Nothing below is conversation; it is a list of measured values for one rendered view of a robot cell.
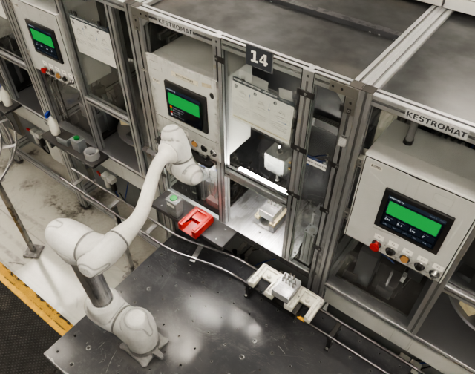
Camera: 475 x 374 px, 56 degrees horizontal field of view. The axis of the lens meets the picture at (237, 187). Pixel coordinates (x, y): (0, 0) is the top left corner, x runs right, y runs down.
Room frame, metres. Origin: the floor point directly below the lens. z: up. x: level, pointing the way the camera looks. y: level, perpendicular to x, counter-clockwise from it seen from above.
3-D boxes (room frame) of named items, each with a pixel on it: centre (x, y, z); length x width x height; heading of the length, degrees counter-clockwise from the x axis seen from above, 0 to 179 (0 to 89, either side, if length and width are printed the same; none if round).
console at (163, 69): (1.85, 0.19, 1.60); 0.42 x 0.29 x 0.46; 53
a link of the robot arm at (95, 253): (1.02, 0.53, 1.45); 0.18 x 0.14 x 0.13; 150
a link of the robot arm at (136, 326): (1.03, 0.48, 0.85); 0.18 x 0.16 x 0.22; 60
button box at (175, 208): (1.72, 0.35, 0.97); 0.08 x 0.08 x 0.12; 53
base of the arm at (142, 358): (1.02, 0.46, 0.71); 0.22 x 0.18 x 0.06; 53
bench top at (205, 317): (0.95, 0.05, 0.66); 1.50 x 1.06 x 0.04; 53
